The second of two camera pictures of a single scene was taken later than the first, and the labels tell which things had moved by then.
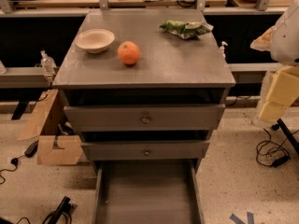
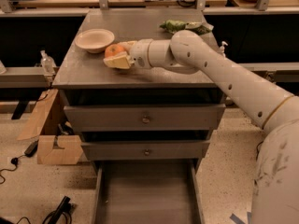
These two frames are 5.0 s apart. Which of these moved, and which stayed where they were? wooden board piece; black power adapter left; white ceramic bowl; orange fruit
Moved: orange fruit
Stayed: white ceramic bowl; wooden board piece; black power adapter left
